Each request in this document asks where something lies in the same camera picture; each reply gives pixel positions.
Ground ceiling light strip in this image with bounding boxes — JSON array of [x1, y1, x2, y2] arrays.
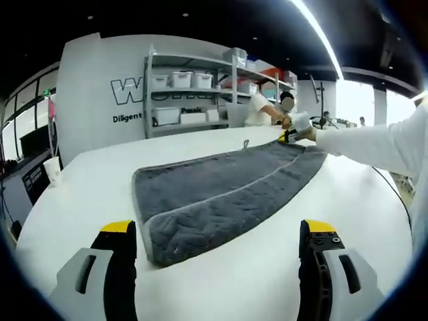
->
[[290, 0, 342, 80]]

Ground black monitor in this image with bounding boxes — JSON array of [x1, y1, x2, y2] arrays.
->
[[19, 128, 51, 158]]

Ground grey lidded storage box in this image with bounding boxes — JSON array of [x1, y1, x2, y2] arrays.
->
[[230, 47, 249, 68]]

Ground grey metal shelf rack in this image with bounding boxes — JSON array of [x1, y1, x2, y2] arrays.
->
[[247, 60, 298, 103], [143, 46, 250, 140]]

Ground person's right hand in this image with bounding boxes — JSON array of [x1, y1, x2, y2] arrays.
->
[[296, 126, 318, 143]]

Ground large white storage box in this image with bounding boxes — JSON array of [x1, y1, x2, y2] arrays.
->
[[152, 106, 182, 126]]

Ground grey towel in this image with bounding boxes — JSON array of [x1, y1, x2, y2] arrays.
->
[[131, 142, 328, 268]]

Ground white paper cup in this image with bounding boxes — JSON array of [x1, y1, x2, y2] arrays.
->
[[43, 157, 63, 187]]

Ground black tripod stand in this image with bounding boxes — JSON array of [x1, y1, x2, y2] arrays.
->
[[309, 75, 330, 130]]

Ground person's white shirt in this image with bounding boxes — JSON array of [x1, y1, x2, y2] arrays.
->
[[410, 160, 428, 261]]

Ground black cable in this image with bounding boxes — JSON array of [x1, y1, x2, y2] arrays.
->
[[370, 165, 413, 231]]

